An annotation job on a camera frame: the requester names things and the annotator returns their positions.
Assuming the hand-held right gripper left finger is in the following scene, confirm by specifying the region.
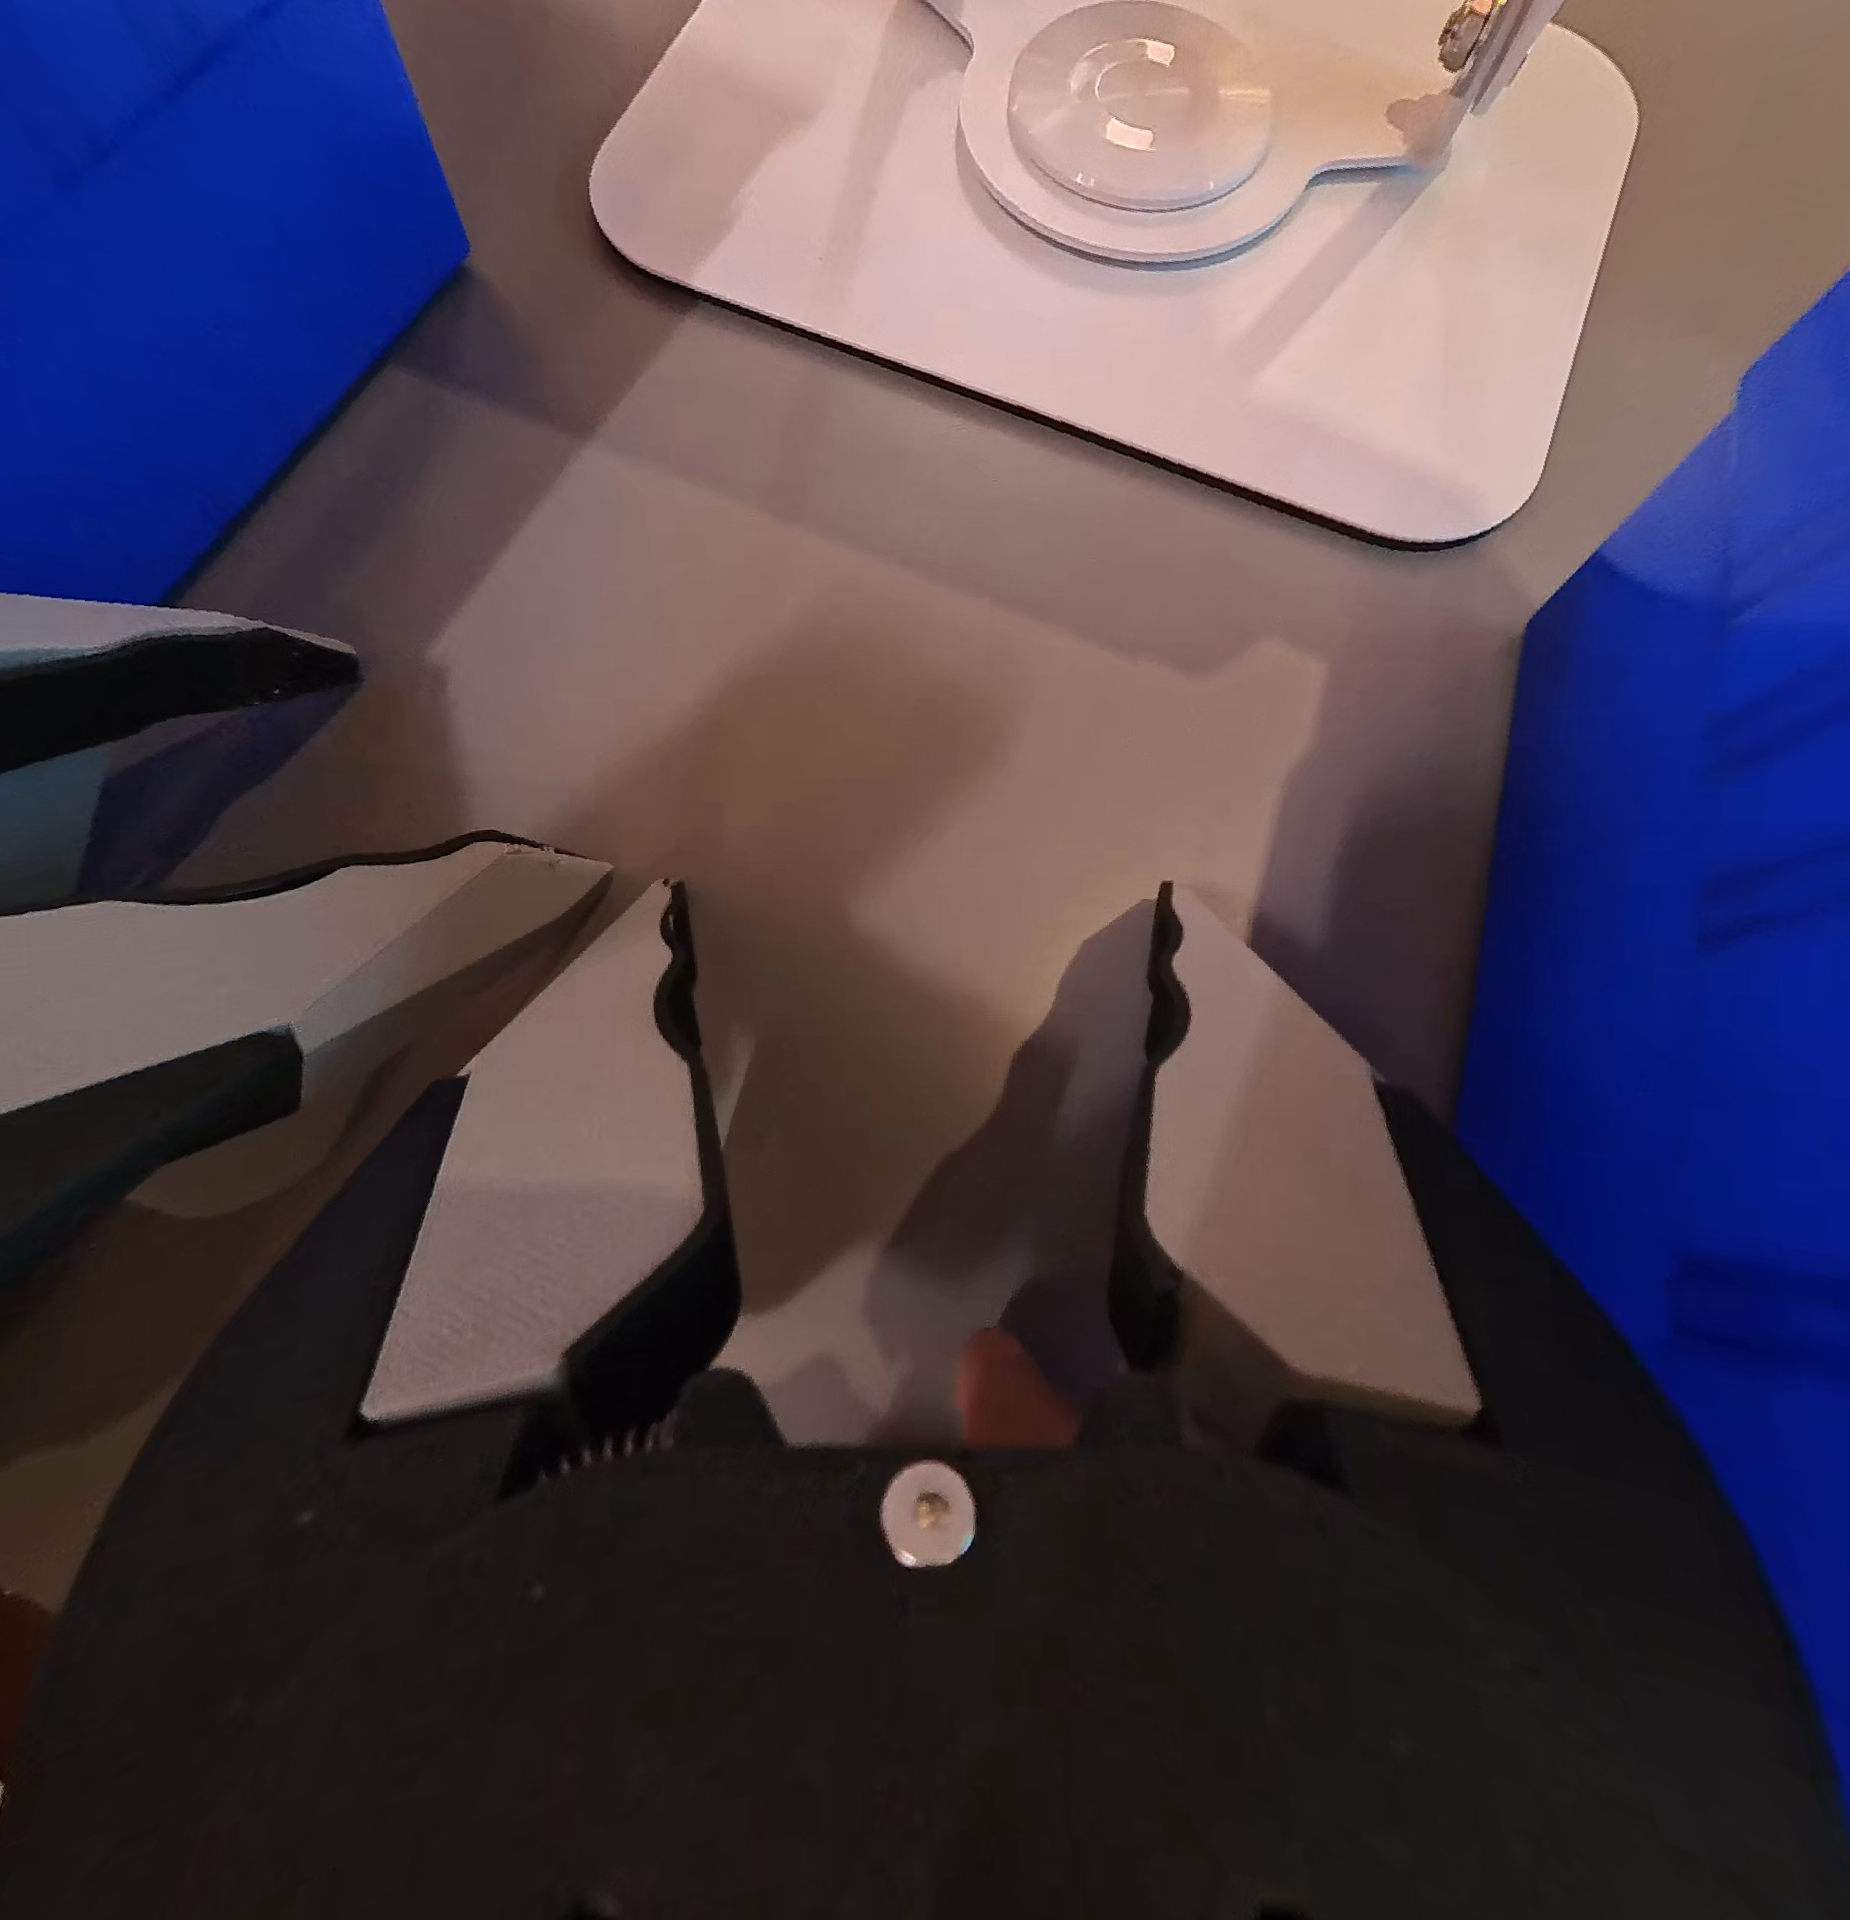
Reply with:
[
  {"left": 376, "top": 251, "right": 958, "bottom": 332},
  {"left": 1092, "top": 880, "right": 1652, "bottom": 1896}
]
[{"left": 356, "top": 876, "right": 748, "bottom": 1428}]

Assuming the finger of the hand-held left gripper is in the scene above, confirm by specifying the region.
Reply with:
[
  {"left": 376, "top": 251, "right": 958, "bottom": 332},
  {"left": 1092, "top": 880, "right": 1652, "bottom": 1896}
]
[
  {"left": 0, "top": 588, "right": 364, "bottom": 920},
  {"left": 0, "top": 838, "right": 615, "bottom": 1323}
]

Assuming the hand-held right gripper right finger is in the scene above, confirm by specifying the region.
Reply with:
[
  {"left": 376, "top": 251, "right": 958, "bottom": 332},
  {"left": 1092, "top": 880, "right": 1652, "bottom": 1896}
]
[{"left": 1103, "top": 880, "right": 1483, "bottom": 1429}]

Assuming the blue plastic bin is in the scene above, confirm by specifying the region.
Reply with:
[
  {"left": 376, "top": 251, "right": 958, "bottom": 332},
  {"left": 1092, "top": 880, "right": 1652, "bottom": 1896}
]
[
  {"left": 1457, "top": 266, "right": 1850, "bottom": 1920},
  {"left": 0, "top": 0, "right": 473, "bottom": 605}
]

